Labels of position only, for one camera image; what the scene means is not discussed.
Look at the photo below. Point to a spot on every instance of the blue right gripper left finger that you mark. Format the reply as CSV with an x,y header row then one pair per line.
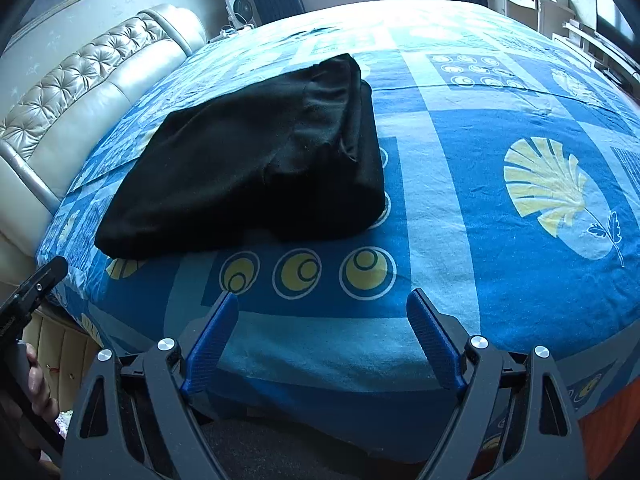
x,y
203,341

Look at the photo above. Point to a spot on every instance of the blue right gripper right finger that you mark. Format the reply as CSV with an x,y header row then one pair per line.
x,y
442,339

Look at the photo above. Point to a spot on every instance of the black pants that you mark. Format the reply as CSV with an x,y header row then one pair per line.
x,y
291,158

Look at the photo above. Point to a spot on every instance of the person left hand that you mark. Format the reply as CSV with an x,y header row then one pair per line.
x,y
39,393

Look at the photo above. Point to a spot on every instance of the cream tufted leather headboard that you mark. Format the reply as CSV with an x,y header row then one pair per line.
x,y
50,132

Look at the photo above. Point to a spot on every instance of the blue patterned bed sheet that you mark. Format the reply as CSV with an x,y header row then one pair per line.
x,y
511,173

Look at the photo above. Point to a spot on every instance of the black flat television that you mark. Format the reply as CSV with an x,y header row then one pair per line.
x,y
612,24

